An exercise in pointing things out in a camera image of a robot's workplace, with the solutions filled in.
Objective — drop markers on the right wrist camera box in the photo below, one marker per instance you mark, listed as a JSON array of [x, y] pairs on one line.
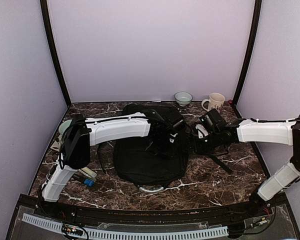
[[212, 121]]

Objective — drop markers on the small circuit board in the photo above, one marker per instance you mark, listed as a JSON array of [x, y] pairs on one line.
[[259, 222], [70, 230]]

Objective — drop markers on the small white blue bowl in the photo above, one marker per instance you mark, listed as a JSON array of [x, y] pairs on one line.
[[183, 98]]

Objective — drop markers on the black frame post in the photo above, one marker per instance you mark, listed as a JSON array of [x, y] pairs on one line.
[[249, 51], [53, 51]]

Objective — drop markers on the cream mug with print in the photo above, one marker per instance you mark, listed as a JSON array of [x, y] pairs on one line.
[[215, 101]]

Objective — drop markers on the right black frame post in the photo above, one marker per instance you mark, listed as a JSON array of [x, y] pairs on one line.
[[249, 51]]

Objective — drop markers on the cream eraser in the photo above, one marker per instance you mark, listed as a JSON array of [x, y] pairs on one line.
[[90, 172]]

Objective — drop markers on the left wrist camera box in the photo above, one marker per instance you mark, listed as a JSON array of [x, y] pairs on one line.
[[174, 118]]

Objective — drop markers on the left black frame post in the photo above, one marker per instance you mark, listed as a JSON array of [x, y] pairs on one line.
[[53, 51]]

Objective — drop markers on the black blue marker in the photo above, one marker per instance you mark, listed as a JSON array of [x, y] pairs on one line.
[[83, 180]]

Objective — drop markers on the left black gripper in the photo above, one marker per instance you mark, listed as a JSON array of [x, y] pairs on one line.
[[168, 154]]

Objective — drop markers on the floral square coaster mat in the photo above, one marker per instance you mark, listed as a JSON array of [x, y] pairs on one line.
[[55, 146]]

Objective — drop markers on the celadon green bowl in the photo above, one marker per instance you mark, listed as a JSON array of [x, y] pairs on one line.
[[63, 126]]

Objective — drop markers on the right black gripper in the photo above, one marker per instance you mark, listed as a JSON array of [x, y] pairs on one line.
[[197, 149]]

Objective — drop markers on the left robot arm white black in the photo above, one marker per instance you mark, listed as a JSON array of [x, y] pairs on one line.
[[83, 133]]

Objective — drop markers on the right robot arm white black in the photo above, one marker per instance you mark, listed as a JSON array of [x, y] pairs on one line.
[[285, 132]]

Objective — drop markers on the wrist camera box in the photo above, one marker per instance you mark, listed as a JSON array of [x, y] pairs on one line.
[[174, 118], [212, 121]]

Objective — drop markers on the black front rail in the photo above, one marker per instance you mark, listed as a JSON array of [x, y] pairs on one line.
[[91, 216]]

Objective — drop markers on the white slotted cable duct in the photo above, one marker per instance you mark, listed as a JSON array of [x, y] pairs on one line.
[[111, 231]]

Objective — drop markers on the black student backpack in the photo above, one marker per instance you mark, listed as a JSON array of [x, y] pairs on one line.
[[135, 161]]

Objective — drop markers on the small circuit board left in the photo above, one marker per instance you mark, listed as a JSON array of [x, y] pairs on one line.
[[70, 230]]

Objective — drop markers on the small circuit board right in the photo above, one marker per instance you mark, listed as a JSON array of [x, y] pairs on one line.
[[259, 222]]

